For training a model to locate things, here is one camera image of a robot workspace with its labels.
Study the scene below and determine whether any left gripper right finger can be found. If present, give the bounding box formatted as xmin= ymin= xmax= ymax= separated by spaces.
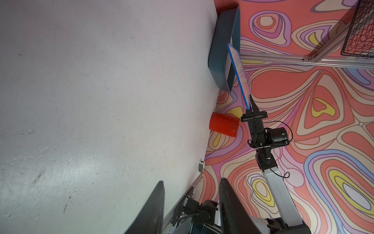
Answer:
xmin=219 ymin=178 xmax=260 ymax=234

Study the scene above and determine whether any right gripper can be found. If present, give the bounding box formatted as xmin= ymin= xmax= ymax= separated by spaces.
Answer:
xmin=241 ymin=95 xmax=272 ymax=148

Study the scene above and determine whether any back black wire basket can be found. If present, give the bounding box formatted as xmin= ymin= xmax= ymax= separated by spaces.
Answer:
xmin=340 ymin=0 xmax=374 ymax=58

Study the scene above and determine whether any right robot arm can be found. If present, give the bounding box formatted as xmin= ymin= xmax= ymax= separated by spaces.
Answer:
xmin=241 ymin=96 xmax=311 ymax=234

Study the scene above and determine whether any blue whiteboard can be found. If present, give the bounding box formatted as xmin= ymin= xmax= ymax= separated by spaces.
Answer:
xmin=227 ymin=43 xmax=251 ymax=110

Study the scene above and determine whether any white whiteboard eraser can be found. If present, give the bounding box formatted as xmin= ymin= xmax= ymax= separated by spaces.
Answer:
xmin=198 ymin=160 xmax=205 ymax=173

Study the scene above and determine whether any red plastic cup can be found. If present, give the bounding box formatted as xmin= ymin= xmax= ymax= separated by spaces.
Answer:
xmin=209 ymin=112 xmax=240 ymax=137

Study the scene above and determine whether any teal plastic storage box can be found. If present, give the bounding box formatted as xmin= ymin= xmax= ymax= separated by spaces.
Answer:
xmin=208 ymin=5 xmax=241 ymax=93

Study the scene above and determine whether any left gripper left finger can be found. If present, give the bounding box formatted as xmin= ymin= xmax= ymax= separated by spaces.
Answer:
xmin=125 ymin=181 xmax=165 ymax=234

